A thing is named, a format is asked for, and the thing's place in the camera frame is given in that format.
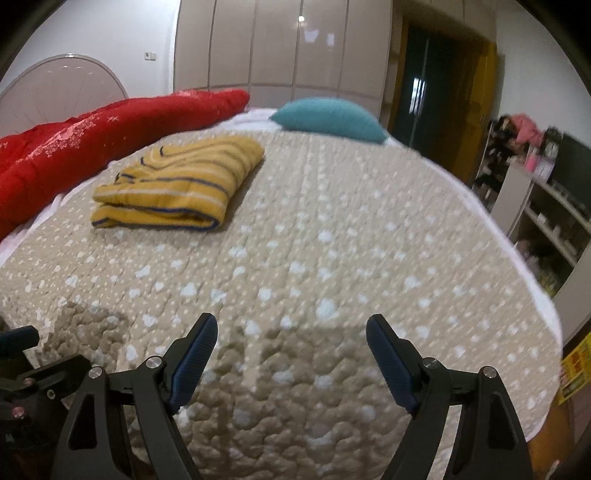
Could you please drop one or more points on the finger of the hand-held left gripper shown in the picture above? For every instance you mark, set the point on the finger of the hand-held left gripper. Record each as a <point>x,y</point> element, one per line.
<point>55,374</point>
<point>18,339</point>

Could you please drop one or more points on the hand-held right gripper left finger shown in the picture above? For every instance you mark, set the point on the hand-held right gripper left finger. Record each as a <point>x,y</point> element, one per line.
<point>191,364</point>

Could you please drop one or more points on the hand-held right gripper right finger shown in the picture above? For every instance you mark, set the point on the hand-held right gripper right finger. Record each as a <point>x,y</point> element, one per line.
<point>392,364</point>

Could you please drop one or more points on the yellow striped shirt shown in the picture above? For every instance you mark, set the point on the yellow striped shirt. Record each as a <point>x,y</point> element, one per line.
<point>184,184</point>

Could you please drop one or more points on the pink clothes pile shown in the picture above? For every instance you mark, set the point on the pink clothes pile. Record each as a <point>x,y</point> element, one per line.
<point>526,127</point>

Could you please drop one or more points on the bed with beige dotted cover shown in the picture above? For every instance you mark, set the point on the bed with beige dotted cover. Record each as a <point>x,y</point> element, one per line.
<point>542,295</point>

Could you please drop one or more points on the beige dotted bed blanket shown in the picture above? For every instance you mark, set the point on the beige dotted bed blanket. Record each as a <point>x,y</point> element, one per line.
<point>323,207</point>

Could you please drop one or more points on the yellow printed box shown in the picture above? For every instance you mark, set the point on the yellow printed box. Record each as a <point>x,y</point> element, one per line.
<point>575,369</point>

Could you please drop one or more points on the white shelf unit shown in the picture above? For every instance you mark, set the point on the white shelf unit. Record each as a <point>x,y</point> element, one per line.
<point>508,198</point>

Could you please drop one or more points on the red quilt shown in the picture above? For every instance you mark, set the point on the red quilt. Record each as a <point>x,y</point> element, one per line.
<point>92,134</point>

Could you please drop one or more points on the dark cluttered rack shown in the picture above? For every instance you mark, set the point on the dark cluttered rack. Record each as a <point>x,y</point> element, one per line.
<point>491,161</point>

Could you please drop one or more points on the pink container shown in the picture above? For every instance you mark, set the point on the pink container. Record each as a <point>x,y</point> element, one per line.
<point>532,160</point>

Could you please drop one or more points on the round padded headboard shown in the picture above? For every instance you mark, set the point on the round padded headboard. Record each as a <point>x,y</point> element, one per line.
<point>60,87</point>

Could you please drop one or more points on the teal pillow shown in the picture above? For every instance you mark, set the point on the teal pillow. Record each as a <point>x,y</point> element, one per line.
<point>328,115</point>

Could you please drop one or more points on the dark screen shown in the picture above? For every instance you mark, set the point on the dark screen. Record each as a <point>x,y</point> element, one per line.
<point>575,161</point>

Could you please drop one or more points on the glossy beige wardrobe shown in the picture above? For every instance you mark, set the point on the glossy beige wardrobe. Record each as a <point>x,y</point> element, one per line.
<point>277,50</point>

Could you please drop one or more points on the wooden door frame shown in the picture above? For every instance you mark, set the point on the wooden door frame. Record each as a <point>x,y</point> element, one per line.
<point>480,92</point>

